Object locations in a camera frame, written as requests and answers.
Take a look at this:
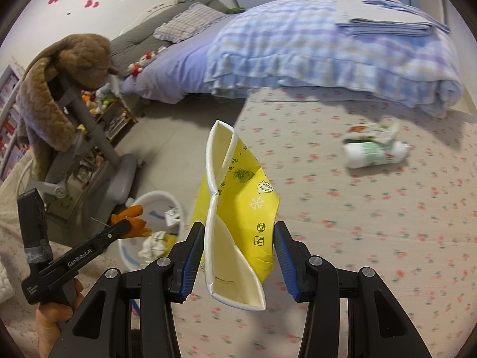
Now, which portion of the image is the wooden toy shelf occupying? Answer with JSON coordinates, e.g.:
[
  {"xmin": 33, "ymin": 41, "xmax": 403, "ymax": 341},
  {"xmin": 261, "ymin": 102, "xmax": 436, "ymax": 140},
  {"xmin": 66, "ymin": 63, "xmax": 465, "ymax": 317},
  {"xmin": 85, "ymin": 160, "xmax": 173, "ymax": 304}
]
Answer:
[{"xmin": 81, "ymin": 85, "xmax": 137, "ymax": 146}]

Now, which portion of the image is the grey headboard cushion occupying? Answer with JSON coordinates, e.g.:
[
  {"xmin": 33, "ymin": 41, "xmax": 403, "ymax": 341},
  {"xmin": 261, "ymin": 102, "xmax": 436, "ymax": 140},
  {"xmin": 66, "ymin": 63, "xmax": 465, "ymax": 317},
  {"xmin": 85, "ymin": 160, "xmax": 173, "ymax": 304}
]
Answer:
[{"xmin": 111, "ymin": 0, "xmax": 228, "ymax": 76}]

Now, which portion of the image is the grey chair stand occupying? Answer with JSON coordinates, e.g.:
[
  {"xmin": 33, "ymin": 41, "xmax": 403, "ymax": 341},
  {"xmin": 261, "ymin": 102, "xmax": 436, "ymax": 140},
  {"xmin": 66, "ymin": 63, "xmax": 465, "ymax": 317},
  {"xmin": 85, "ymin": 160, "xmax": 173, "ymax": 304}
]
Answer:
[{"xmin": 25, "ymin": 80, "xmax": 137, "ymax": 246}]

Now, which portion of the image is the cherry print mattress cover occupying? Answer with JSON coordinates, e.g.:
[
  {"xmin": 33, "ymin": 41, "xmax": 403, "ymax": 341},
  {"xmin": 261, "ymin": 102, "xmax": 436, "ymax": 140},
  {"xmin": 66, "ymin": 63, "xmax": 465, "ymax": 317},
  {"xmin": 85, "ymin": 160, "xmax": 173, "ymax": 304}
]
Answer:
[{"xmin": 130, "ymin": 87, "xmax": 477, "ymax": 358}]

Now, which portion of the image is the folded striped sheet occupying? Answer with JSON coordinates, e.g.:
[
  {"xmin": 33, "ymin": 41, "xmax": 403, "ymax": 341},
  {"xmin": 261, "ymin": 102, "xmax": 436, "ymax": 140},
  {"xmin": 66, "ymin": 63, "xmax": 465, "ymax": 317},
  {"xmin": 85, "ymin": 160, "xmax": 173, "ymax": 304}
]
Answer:
[{"xmin": 335, "ymin": 0, "xmax": 450, "ymax": 37}]

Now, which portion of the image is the white plastic trash basin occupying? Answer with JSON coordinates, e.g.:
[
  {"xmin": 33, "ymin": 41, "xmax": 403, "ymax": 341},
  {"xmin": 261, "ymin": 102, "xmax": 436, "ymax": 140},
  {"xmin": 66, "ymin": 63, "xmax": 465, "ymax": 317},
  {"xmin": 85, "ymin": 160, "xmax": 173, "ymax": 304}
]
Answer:
[{"xmin": 118, "ymin": 191, "xmax": 185, "ymax": 271}]

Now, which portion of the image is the person's left hand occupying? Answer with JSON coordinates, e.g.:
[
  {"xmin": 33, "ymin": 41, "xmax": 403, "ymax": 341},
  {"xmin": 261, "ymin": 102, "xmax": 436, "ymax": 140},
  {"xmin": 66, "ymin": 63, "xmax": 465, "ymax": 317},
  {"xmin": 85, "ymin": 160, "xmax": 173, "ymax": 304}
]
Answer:
[{"xmin": 35, "ymin": 278, "xmax": 84, "ymax": 358}]

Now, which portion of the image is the blue plaid ruffled blanket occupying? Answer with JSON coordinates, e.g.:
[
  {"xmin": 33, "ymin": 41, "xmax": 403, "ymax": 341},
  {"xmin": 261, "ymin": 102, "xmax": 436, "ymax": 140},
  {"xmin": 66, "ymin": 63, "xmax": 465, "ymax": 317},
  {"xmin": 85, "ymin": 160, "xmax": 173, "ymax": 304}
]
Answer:
[{"xmin": 204, "ymin": 0, "xmax": 462, "ymax": 117}]

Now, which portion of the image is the white paper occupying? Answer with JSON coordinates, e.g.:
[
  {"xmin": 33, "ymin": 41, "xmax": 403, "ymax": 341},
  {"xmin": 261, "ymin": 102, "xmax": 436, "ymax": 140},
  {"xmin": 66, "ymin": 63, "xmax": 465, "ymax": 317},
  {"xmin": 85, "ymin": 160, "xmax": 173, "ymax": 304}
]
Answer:
[{"xmin": 138, "ymin": 231, "xmax": 168, "ymax": 265}]

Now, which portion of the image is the purple bed sheet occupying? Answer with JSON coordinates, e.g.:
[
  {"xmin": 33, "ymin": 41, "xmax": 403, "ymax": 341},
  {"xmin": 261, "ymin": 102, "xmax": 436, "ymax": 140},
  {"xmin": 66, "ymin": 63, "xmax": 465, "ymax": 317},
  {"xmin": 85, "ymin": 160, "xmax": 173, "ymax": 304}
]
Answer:
[{"xmin": 120, "ymin": 16, "xmax": 234, "ymax": 104}]

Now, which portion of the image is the orange peel with stem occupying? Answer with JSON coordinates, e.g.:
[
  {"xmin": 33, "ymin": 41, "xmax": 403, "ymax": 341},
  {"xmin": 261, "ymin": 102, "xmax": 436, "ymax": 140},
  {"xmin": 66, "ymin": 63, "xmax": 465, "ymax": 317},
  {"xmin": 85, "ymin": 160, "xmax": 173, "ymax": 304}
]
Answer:
[{"xmin": 93, "ymin": 205, "xmax": 153, "ymax": 239}]

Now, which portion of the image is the brown fluffy garment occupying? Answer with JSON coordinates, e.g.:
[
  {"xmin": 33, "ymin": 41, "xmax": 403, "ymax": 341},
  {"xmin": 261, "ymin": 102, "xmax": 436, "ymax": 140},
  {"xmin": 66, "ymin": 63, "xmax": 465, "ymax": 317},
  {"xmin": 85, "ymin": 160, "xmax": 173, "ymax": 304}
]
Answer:
[{"xmin": 16, "ymin": 33, "xmax": 118, "ymax": 180}]

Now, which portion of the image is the white AD milk bottle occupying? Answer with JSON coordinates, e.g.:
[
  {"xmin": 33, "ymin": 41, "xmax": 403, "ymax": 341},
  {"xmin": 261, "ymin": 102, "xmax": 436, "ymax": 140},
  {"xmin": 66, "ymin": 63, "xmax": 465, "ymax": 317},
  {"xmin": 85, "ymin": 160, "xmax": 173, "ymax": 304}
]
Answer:
[{"xmin": 343, "ymin": 141, "xmax": 409, "ymax": 169}]

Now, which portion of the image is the plaid pillow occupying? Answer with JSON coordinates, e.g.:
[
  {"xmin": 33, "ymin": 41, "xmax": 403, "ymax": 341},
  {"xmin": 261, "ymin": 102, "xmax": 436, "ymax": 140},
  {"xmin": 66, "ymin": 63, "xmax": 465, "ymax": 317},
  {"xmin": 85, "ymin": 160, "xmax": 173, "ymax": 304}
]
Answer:
[{"xmin": 153, "ymin": 2, "xmax": 227, "ymax": 44}]

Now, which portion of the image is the flat printed snack wrapper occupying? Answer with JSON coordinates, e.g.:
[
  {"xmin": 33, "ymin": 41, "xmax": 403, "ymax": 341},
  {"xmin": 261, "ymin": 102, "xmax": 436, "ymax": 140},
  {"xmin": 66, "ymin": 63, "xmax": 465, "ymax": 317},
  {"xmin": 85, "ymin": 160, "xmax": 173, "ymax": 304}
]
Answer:
[{"xmin": 343, "ymin": 123, "xmax": 400, "ymax": 145}]

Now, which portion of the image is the hello kitty plush toy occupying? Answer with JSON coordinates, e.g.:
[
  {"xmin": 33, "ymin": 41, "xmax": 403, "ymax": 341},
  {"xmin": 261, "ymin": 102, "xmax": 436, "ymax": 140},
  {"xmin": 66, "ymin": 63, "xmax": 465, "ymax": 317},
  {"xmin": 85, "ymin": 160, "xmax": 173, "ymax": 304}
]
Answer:
[{"xmin": 127, "ymin": 51, "xmax": 157, "ymax": 77}]

